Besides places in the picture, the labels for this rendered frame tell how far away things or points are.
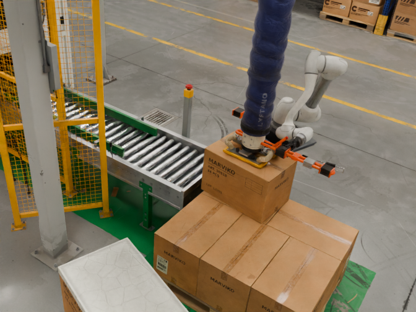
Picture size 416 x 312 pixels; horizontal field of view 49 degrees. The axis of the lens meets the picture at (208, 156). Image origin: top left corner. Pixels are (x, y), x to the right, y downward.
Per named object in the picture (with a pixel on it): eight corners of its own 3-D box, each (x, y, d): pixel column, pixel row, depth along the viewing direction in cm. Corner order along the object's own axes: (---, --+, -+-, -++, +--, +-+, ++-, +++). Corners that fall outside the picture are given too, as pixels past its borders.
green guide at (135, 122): (41, 86, 504) (40, 78, 499) (49, 83, 511) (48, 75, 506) (155, 137, 436) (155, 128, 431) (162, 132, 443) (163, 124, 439)
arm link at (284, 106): (271, 114, 415) (277, 93, 403) (291, 117, 418) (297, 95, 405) (274, 124, 402) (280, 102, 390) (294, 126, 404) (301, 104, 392)
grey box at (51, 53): (34, 82, 308) (29, 38, 291) (41, 79, 311) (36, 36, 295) (55, 90, 299) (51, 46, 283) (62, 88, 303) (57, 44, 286)
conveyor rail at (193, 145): (49, 96, 518) (47, 80, 508) (52, 94, 522) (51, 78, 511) (221, 174, 420) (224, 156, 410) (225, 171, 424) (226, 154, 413)
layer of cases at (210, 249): (153, 271, 352) (153, 233, 330) (221, 206, 423) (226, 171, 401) (295, 357, 301) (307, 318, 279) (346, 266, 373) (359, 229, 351)
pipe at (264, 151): (224, 146, 350) (225, 140, 347) (242, 134, 368) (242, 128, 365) (262, 164, 335) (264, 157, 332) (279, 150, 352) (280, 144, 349)
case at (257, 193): (200, 189, 377) (204, 148, 355) (230, 169, 404) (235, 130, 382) (260, 224, 347) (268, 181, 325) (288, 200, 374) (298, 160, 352)
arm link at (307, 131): (307, 145, 351) (292, 143, 359) (316, 137, 361) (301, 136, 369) (306, 132, 346) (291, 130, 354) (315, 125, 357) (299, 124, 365)
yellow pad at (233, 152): (222, 151, 351) (223, 146, 348) (229, 146, 358) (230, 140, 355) (260, 169, 336) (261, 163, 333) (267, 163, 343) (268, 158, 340)
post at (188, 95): (178, 176, 480) (183, 89, 425) (182, 173, 485) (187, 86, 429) (184, 179, 477) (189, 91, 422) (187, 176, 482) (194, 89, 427)
